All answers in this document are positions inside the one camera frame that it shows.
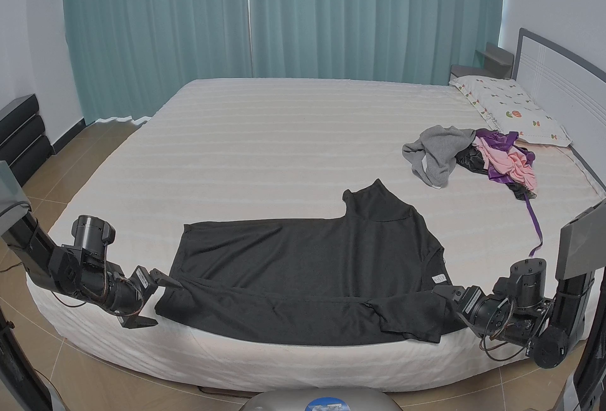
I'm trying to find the white printed pillow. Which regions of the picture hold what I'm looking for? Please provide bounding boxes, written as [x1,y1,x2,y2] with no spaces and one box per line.
[449,75,573,147]

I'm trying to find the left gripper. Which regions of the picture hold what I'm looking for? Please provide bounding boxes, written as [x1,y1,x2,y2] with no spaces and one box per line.
[104,264,184,331]

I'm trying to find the black chest of drawers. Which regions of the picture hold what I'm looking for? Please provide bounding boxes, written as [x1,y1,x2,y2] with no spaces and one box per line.
[0,94,52,188]

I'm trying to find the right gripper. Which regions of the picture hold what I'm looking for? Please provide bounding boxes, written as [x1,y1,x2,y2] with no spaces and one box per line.
[431,283,515,340]

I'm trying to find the grey bedside table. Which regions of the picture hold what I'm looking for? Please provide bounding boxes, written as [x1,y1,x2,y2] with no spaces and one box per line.
[450,42,515,84]

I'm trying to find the bed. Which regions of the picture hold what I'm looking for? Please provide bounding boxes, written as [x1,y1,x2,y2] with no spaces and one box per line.
[26,28,606,395]

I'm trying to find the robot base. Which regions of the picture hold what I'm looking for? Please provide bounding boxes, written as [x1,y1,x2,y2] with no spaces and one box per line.
[239,388,396,411]

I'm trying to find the pile of clothes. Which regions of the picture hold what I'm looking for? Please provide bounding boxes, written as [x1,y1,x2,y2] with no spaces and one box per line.
[455,127,546,261]

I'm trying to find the blue-green curtain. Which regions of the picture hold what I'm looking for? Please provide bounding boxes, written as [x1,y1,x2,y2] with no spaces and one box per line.
[247,0,504,85]
[63,0,253,124]

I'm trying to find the grey knitted garment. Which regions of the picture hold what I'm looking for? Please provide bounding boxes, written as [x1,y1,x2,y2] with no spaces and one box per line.
[402,125,476,188]

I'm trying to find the black T-shirt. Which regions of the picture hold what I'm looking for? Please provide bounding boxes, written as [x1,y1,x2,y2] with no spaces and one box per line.
[155,178,469,346]

